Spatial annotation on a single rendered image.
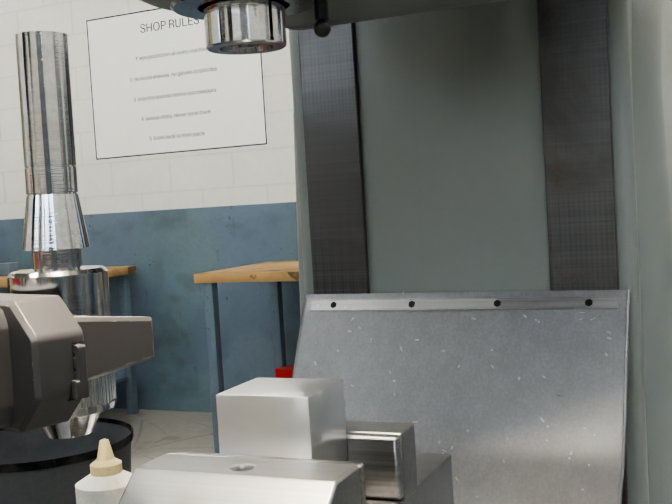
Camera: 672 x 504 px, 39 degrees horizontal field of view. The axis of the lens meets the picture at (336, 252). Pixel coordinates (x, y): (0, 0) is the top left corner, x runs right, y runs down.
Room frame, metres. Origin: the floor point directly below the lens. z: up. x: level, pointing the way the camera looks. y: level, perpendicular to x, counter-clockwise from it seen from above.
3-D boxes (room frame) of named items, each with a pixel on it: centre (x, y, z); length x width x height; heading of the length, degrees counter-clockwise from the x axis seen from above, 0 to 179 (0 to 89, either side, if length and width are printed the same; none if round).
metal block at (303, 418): (0.57, 0.04, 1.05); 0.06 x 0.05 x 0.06; 67
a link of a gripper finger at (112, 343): (0.44, 0.11, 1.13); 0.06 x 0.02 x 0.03; 141
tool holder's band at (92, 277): (0.46, 0.13, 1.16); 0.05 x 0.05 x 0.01
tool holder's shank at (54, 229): (0.46, 0.13, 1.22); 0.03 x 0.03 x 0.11
